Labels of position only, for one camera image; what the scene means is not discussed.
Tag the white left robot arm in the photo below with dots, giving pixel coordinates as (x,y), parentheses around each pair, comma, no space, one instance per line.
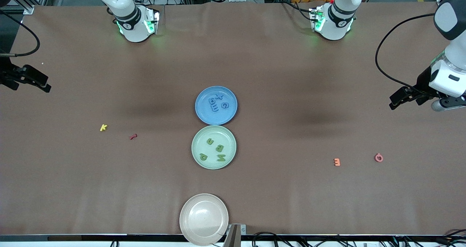
(338,21)

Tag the green foam letter P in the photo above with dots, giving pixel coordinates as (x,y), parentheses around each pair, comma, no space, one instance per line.
(204,156)

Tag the green plate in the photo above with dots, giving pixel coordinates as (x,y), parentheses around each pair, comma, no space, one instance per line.
(209,163)

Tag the blue foam letter Q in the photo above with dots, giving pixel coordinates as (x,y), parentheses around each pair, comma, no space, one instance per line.
(209,101)

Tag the blue foam letter X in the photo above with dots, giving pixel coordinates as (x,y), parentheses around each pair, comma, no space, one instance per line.
(218,95)

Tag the dark green foam letter J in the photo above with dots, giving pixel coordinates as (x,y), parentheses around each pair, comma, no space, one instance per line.
(210,141)

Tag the pink foam letter G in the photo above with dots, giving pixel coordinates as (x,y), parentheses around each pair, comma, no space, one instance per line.
(375,158)

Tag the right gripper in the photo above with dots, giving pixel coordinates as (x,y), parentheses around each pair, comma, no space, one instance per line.
(8,75)

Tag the beige plate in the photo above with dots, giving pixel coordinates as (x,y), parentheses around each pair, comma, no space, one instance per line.
(204,219)

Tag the green foam letter N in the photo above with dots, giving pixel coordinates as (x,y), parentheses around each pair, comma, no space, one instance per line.
(221,157)

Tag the blue foam letter G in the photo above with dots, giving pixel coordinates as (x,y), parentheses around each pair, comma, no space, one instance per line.
(222,106)

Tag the dark red foam letter I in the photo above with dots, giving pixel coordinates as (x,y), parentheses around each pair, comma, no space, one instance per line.
(133,136)

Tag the blue plate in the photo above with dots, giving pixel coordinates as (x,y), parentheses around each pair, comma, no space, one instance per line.
(205,114)

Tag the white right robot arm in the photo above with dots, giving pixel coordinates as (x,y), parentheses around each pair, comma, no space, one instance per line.
(127,21)

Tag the yellow foam letter K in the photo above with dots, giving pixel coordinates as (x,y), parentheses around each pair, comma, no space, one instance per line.
(103,127)

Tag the green foam letter B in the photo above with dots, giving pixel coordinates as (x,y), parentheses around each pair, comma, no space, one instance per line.
(220,148)

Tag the blue foam letter E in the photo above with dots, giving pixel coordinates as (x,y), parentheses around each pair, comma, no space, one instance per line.
(214,109)

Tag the orange foam letter E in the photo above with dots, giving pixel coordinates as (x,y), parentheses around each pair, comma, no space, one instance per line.
(336,161)

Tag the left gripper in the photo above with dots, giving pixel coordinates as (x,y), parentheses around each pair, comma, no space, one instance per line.
(423,83)

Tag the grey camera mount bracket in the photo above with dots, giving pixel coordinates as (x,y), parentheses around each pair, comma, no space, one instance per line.
(235,236)

